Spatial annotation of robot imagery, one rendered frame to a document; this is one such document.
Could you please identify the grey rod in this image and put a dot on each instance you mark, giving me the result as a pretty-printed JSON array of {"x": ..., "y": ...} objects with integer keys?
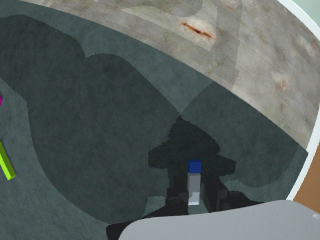
[{"x": 193, "y": 187}]

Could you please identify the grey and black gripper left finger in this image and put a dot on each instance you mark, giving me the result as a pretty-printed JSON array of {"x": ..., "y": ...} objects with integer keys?
[{"x": 175, "y": 202}]

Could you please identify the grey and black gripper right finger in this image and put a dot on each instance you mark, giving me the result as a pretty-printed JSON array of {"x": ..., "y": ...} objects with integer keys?
[{"x": 216, "y": 198}]

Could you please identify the small blue block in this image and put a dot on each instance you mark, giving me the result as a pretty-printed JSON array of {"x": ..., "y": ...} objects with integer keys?
[{"x": 194, "y": 166}]

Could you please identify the lime green rod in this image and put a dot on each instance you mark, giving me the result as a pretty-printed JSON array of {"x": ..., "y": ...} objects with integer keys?
[{"x": 5, "y": 164}]

